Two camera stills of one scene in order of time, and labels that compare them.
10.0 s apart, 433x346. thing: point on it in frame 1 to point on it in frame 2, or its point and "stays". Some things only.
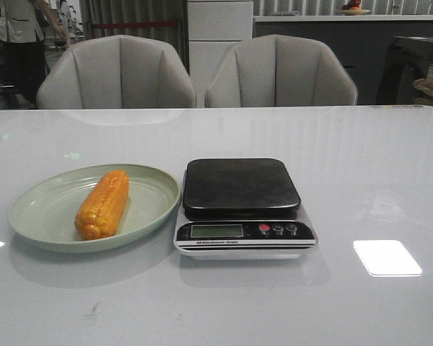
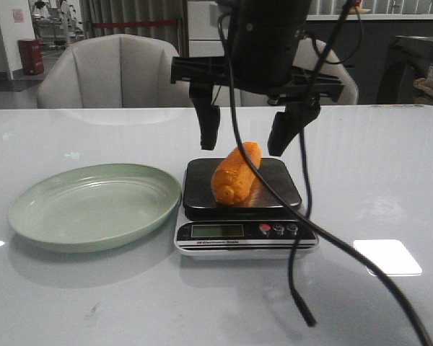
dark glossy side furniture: x=408 y=60 stays
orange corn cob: x=99 y=212 to x=233 y=178
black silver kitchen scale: x=242 y=209 stays
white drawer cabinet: x=213 y=28 stays
